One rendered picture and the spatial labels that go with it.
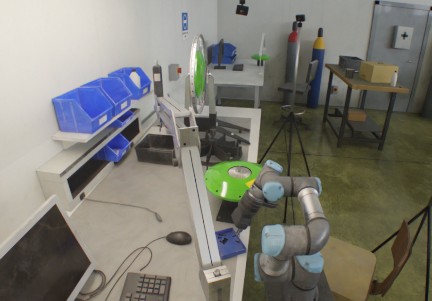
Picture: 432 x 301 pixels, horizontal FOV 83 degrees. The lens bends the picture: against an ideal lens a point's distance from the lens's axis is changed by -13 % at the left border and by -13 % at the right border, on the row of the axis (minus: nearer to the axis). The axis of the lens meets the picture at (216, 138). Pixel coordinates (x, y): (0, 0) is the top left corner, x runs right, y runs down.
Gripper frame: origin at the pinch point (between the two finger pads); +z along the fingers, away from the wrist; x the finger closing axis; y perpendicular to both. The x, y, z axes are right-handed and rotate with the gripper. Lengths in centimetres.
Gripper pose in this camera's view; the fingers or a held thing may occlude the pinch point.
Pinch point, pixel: (235, 236)
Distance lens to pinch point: 108.8
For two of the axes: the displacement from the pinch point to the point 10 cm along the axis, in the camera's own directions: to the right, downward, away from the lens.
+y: -8.7, -3.4, -3.6
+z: -4.5, 8.4, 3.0
